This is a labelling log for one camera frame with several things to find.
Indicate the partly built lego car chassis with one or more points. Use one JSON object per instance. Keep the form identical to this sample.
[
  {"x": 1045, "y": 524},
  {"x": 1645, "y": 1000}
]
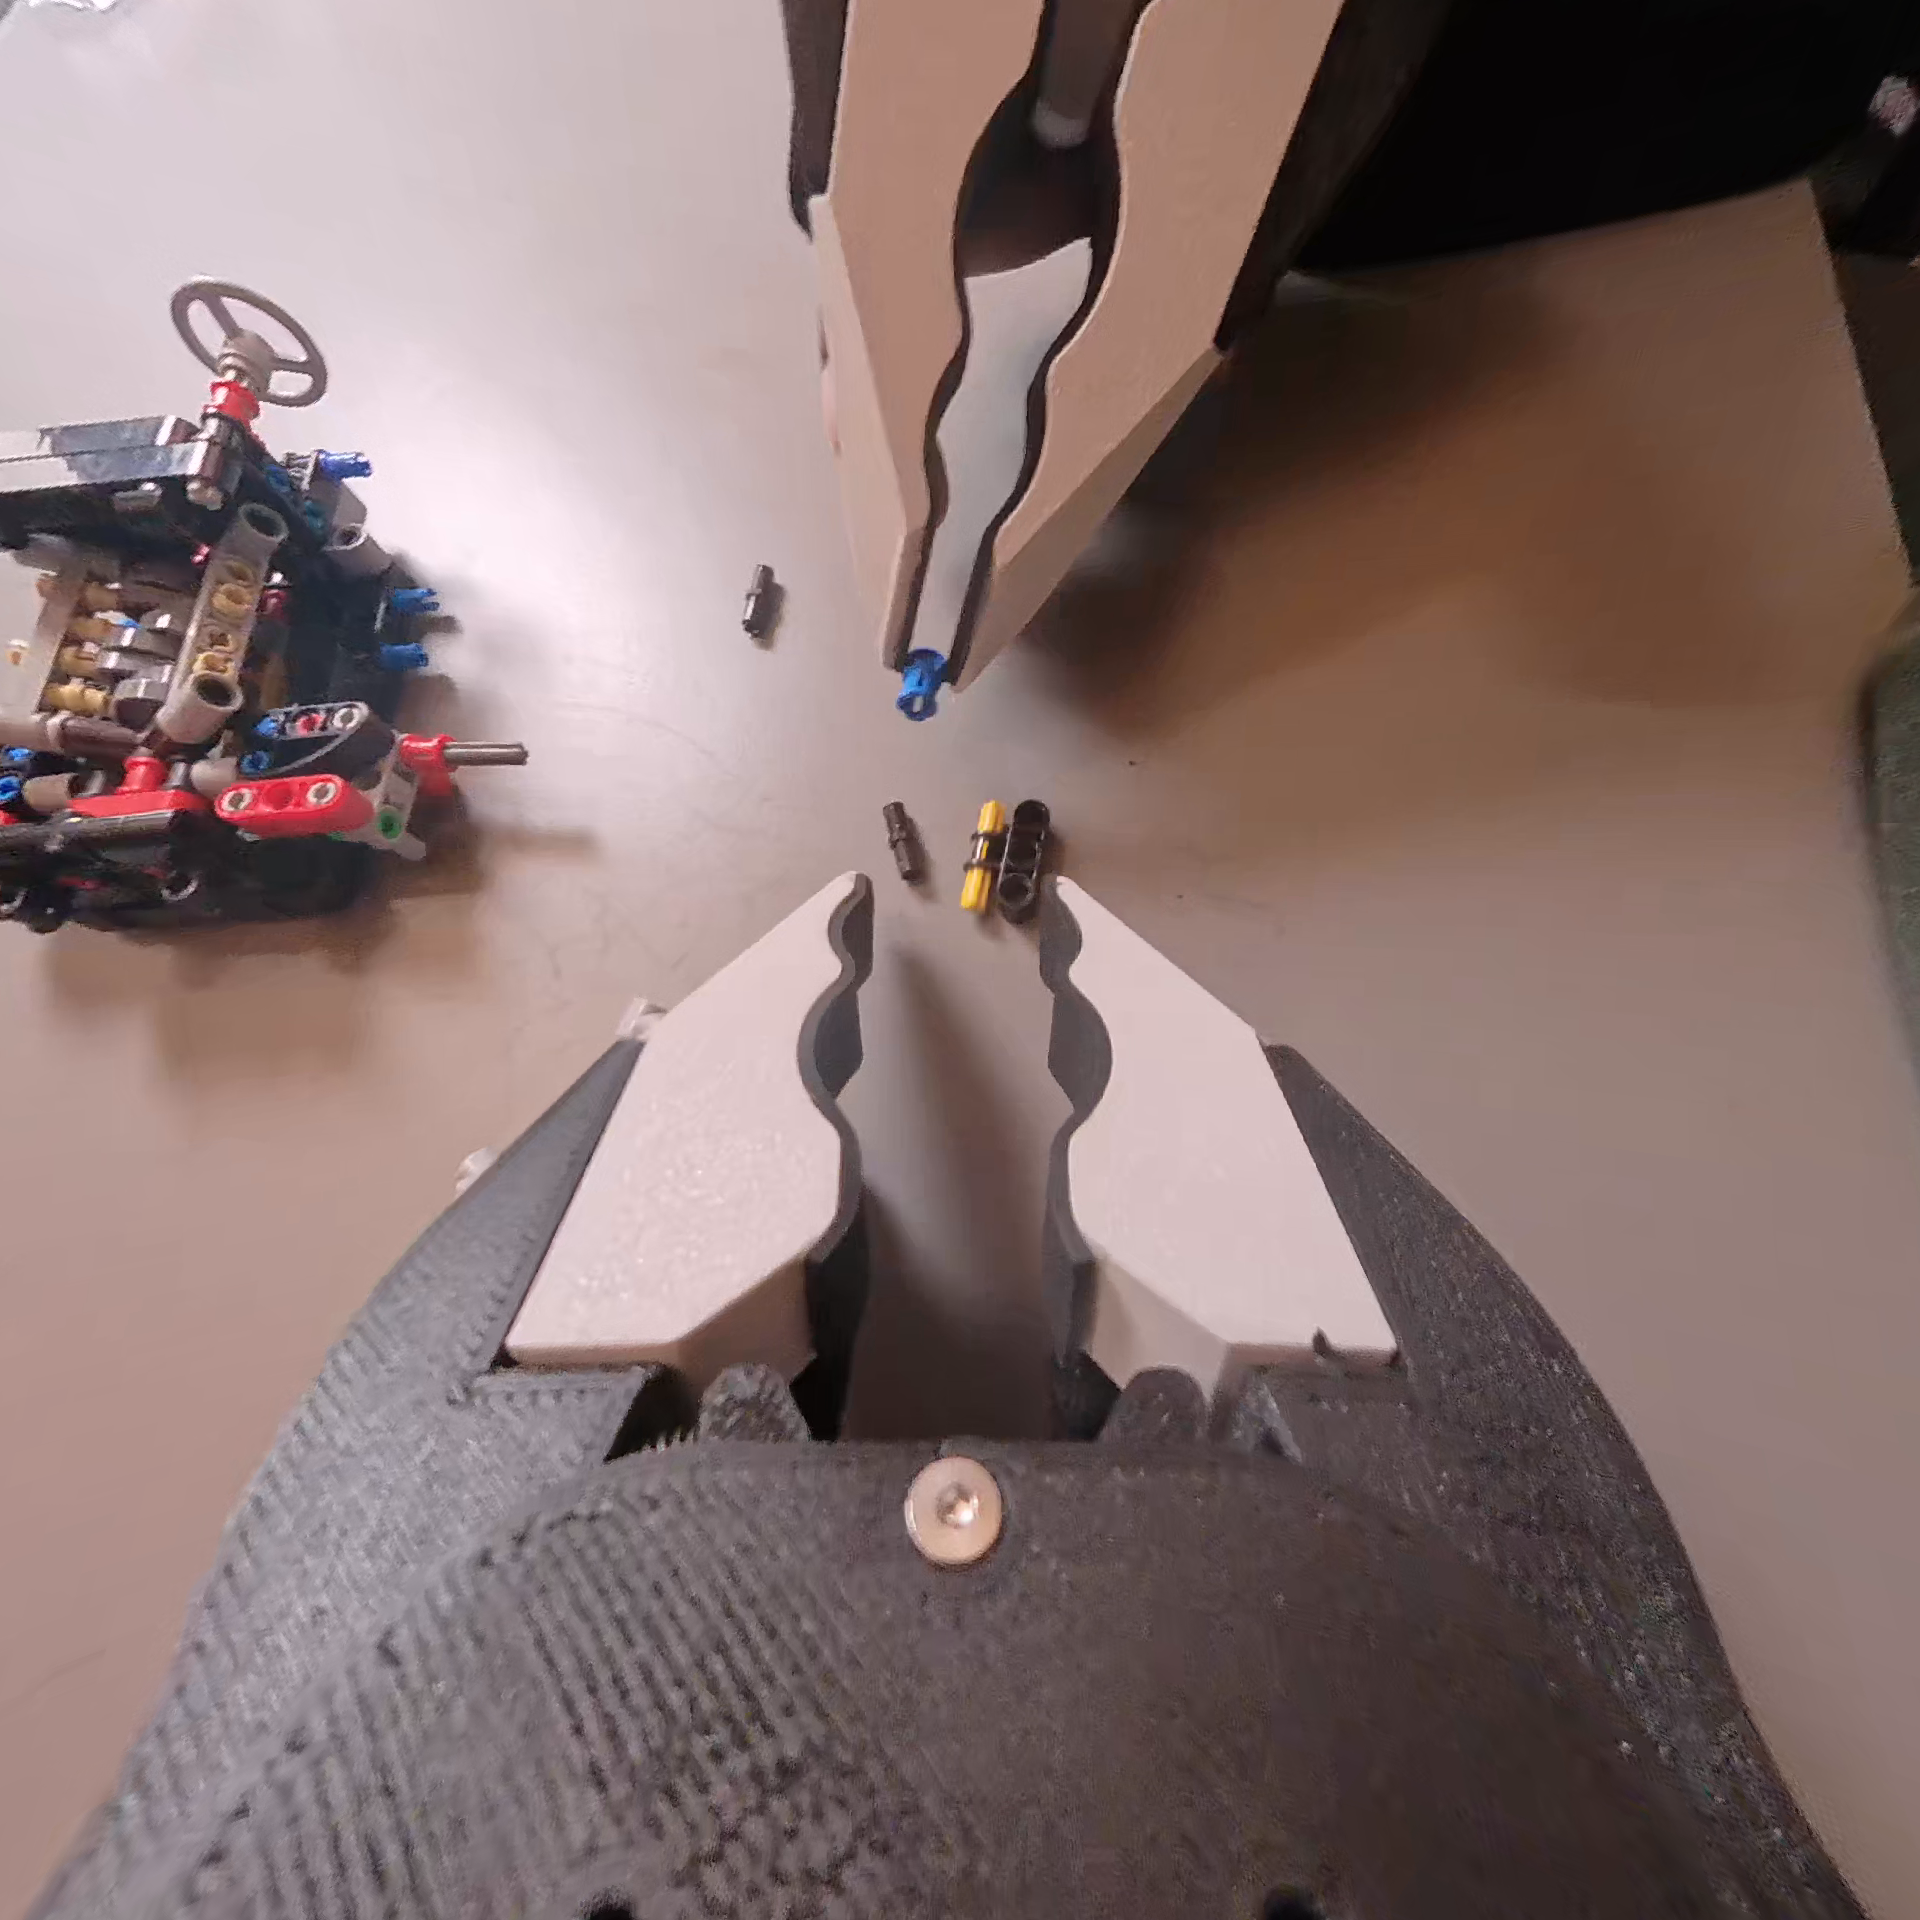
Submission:
[{"x": 181, "y": 630}]

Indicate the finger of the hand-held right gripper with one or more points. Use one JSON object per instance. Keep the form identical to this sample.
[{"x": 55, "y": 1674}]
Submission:
[
  {"x": 1201, "y": 196},
  {"x": 885, "y": 224}
]

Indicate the yellow lego axle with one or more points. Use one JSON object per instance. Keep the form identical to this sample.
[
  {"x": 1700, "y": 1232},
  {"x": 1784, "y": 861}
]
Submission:
[{"x": 984, "y": 859}]

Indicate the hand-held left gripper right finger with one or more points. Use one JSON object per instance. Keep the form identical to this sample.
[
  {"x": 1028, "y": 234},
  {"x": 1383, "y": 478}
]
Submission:
[{"x": 1201, "y": 1202}]

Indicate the black lego cross connector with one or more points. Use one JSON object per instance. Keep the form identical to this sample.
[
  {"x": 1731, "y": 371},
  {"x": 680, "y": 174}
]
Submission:
[{"x": 1028, "y": 859}]

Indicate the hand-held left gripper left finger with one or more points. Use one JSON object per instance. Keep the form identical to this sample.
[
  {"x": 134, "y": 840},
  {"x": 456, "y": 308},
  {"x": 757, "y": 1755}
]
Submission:
[{"x": 691, "y": 1184}]

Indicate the blue lego pin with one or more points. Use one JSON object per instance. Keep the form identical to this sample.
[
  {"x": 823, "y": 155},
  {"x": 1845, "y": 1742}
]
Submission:
[{"x": 919, "y": 685}]

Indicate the black lego pin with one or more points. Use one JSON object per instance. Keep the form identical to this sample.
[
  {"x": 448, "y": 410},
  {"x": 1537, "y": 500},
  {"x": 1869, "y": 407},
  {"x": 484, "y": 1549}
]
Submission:
[
  {"x": 763, "y": 599},
  {"x": 907, "y": 840}
]

